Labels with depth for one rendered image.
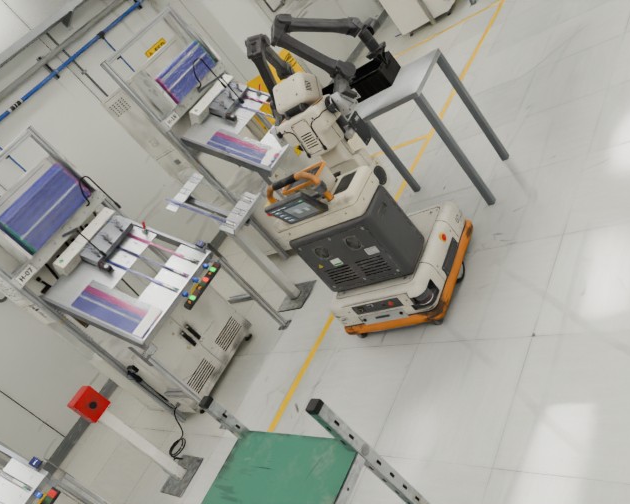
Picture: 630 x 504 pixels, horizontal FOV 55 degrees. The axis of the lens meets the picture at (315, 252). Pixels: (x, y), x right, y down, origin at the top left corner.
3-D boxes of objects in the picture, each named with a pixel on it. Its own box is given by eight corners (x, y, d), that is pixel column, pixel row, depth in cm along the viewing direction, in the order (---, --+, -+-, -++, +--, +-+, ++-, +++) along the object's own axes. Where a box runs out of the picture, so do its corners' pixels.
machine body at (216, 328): (258, 330, 418) (195, 270, 393) (203, 418, 380) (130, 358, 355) (208, 336, 466) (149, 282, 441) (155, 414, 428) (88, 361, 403)
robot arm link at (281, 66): (244, 47, 298) (265, 42, 294) (243, 36, 299) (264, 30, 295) (278, 80, 338) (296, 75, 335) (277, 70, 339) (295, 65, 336)
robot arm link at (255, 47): (240, 51, 291) (260, 46, 288) (245, 35, 300) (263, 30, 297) (276, 122, 323) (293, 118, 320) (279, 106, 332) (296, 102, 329)
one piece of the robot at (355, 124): (366, 150, 303) (339, 116, 295) (326, 167, 322) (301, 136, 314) (376, 131, 313) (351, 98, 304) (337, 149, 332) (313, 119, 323)
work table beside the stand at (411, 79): (494, 203, 340) (416, 91, 308) (396, 234, 388) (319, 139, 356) (509, 155, 368) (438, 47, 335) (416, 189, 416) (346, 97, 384)
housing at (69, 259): (121, 225, 389) (115, 210, 378) (71, 282, 362) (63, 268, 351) (111, 221, 391) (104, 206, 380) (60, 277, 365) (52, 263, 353)
